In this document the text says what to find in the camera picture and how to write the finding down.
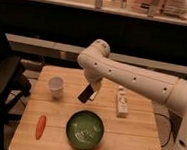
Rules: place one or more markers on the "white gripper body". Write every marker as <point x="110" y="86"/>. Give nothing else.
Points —
<point x="93" y="79"/>

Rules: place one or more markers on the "orange carrot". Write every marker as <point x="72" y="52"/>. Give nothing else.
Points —
<point x="40" y="126"/>

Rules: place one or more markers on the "black chair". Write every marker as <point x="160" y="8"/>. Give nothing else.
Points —
<point x="13" y="85"/>

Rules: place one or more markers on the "black eraser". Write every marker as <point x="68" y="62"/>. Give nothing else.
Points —
<point x="86" y="94"/>

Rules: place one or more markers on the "white tube bottle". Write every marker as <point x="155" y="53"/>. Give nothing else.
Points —
<point x="121" y="103"/>

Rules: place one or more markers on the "green patterned plate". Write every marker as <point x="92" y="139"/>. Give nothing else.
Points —
<point x="84" y="130"/>

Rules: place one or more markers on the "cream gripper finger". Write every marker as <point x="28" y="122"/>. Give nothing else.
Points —
<point x="95" y="92"/>

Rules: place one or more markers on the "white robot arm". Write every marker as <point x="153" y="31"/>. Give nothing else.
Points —
<point x="168" y="90"/>

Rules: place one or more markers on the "wooden table board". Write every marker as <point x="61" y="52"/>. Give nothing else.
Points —
<point x="55" y="119"/>

